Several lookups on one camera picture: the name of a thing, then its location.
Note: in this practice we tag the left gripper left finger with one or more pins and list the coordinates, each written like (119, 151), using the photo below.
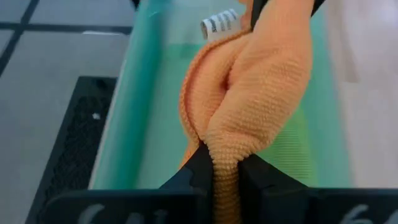
(174, 202)

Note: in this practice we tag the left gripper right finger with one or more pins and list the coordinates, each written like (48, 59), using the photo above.
(280, 202)

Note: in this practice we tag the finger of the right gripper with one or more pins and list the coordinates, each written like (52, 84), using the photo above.
(258, 12)
(317, 5)

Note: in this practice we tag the green microfibre towel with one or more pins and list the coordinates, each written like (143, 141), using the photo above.
(289, 149)

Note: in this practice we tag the orange microfibre towel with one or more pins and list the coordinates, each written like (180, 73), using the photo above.
(248, 93)

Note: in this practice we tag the teal translucent plastic bin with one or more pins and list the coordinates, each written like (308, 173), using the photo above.
(140, 124)

